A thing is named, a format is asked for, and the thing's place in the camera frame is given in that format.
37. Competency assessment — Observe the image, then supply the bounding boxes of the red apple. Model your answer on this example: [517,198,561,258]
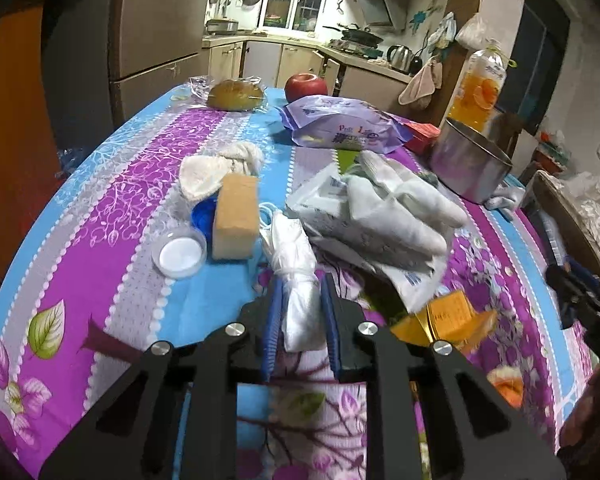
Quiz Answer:
[285,73,329,104]

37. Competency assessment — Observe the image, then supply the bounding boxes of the gas stove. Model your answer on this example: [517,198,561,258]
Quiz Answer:
[330,39,381,58]

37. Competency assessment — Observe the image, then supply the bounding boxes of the yellow sponge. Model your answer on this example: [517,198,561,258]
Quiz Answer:
[211,175,260,261]

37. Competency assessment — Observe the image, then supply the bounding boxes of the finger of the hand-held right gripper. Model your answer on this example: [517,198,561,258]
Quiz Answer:
[562,255,600,293]
[545,262,598,331]

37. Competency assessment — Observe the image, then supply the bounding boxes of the range hood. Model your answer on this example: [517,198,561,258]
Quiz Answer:
[342,0,411,36]

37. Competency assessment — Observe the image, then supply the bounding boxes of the bread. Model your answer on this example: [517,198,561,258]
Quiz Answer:
[190,75,268,112]

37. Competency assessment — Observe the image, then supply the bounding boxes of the white plastic package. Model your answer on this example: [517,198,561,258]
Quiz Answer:
[285,162,456,313]

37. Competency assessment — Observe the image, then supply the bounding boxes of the orange wooden cabinet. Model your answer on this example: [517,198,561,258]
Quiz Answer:
[0,5,61,321]

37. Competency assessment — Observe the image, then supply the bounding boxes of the white plastic bag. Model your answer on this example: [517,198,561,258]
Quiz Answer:
[257,202,328,353]

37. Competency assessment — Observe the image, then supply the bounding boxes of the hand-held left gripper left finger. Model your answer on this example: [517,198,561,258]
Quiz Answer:
[39,276,286,480]

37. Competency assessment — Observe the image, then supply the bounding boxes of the steel kettle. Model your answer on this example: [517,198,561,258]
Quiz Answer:
[386,44,415,73]

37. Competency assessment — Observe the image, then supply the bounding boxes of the hanging plastic bag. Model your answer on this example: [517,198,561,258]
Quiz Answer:
[455,12,496,48]

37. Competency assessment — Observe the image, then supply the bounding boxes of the blue plastic cap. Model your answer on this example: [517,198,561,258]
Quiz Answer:
[190,196,218,233]

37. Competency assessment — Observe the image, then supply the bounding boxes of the refrigerator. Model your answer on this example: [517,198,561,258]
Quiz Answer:
[107,0,216,128]

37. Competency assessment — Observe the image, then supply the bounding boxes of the dark window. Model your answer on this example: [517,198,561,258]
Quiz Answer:
[495,0,571,136]

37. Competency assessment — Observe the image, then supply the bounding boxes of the white cloth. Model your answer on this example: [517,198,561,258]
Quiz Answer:
[179,141,265,202]

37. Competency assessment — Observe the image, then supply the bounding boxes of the white glove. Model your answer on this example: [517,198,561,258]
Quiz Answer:
[347,180,448,268]
[360,152,468,228]

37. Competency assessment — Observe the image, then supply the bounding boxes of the white round lid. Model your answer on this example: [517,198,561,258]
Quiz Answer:
[151,225,207,279]

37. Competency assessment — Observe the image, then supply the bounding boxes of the black wok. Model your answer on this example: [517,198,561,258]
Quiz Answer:
[322,24,383,46]

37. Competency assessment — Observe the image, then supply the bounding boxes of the purple tissue packet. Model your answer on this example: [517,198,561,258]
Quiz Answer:
[279,95,416,155]

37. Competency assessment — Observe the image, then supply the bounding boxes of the wooden dining table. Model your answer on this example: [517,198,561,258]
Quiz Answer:
[530,170,600,286]

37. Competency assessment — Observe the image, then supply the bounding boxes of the yellow box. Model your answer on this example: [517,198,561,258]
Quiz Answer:
[391,290,498,351]

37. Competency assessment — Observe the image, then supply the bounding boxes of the kitchen base cabinets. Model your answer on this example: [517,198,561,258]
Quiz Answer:
[202,35,411,111]

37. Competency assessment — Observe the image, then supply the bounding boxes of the hanging pink towel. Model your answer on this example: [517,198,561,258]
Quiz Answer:
[399,57,443,108]

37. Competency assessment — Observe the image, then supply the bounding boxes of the steel steamer pot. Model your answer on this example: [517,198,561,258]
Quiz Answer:
[205,19,240,36]

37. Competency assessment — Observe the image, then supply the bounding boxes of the hanging patterned cloth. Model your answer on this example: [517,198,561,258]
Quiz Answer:
[426,11,456,51]

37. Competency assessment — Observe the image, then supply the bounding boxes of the grey sock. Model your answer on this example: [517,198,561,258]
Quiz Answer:
[485,182,526,211]

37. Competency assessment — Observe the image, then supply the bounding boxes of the floral tablecloth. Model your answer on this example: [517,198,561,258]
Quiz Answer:
[0,82,596,480]

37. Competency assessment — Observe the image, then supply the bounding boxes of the red packet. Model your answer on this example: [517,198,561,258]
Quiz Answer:
[404,121,442,155]

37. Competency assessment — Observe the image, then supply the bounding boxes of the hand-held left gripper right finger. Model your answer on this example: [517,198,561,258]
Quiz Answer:
[320,276,566,480]

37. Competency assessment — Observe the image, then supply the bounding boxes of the orange juice bottle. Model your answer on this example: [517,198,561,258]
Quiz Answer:
[450,42,518,133]

